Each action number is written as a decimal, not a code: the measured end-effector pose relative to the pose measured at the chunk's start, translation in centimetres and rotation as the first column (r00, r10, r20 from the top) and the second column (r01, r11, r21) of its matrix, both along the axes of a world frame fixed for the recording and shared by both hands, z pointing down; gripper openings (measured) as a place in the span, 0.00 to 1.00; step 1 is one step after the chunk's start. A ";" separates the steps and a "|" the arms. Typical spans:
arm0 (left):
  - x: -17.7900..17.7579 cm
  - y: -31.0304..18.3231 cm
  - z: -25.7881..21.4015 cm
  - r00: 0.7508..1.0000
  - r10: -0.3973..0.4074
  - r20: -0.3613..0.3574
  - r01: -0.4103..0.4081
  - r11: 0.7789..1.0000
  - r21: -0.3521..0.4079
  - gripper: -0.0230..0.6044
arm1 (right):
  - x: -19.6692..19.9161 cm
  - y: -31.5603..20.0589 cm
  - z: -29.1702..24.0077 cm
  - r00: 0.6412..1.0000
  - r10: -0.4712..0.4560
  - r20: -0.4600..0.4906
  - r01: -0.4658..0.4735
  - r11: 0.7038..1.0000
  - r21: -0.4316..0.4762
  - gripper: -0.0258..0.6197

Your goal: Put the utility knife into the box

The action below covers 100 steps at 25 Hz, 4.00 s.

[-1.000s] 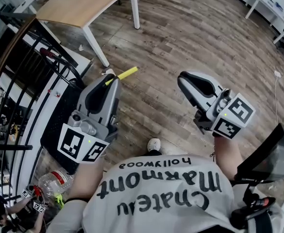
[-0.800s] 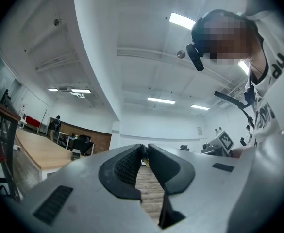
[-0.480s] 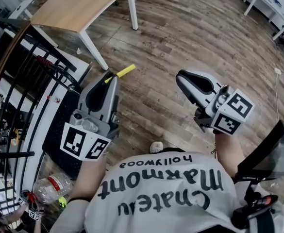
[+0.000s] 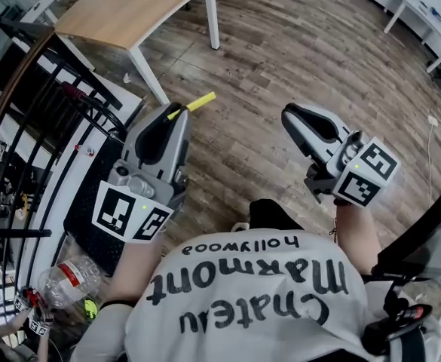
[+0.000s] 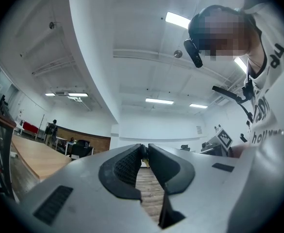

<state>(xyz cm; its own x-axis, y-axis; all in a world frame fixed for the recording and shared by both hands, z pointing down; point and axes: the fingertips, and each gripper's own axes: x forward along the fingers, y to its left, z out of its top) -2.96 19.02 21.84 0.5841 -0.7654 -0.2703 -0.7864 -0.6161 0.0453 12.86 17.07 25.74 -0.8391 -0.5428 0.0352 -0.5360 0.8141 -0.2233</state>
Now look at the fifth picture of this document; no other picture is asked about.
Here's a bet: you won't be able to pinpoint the black railing with wooden handrail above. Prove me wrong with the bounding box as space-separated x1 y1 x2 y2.
0 95 17 201

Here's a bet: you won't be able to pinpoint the thin coat stand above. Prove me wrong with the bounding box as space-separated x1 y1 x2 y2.
36 114 46 140

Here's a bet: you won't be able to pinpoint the person's right forearm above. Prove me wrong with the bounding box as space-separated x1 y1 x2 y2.
230 144 251 158

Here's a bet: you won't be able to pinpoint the black neck mount rig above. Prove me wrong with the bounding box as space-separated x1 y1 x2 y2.
212 78 255 143

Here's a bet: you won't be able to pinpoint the wooden table with white legs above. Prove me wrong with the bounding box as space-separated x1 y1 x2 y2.
10 133 72 181

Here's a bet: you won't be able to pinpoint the person's head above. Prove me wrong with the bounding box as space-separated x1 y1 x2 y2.
187 5 259 60

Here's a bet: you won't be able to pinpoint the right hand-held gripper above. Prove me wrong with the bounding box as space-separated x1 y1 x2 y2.
214 127 234 152

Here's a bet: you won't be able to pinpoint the white printed shirt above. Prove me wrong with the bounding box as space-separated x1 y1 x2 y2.
242 0 284 152

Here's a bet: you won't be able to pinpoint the black head-worn camera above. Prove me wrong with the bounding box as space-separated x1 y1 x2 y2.
183 39 203 69

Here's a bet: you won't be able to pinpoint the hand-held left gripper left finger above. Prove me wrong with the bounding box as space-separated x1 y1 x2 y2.
17 143 162 233

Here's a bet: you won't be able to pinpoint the red sofa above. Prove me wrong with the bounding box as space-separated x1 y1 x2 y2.
22 121 40 137

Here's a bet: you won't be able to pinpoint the black office chair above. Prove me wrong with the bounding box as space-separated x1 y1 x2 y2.
70 139 95 159

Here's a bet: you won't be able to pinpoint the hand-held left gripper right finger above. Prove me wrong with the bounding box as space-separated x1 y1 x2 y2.
148 143 241 233

